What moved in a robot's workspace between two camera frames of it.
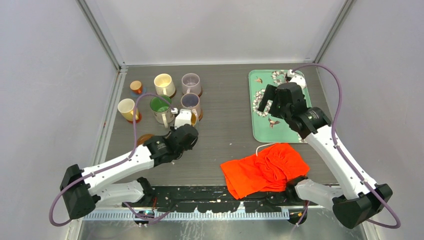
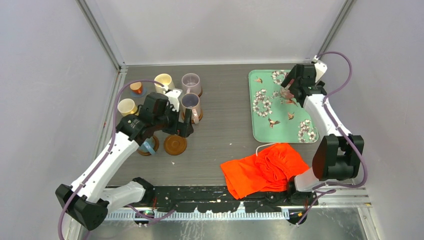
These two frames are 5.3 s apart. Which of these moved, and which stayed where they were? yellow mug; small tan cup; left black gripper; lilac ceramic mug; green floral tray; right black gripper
Moved: left black gripper; right black gripper
Stayed: lilac ceramic mug; green floral tray; small tan cup; yellow mug
